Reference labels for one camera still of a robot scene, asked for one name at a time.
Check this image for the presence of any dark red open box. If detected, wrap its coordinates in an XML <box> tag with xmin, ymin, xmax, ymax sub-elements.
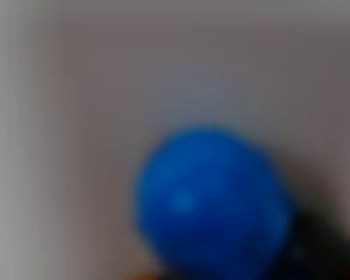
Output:
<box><xmin>288</xmin><ymin>163</ymin><xmax>350</xmax><ymax>280</ymax></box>

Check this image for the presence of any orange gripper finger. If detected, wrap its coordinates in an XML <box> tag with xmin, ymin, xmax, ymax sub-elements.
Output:
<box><xmin>129</xmin><ymin>271</ymin><xmax>167</xmax><ymax>280</ymax></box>

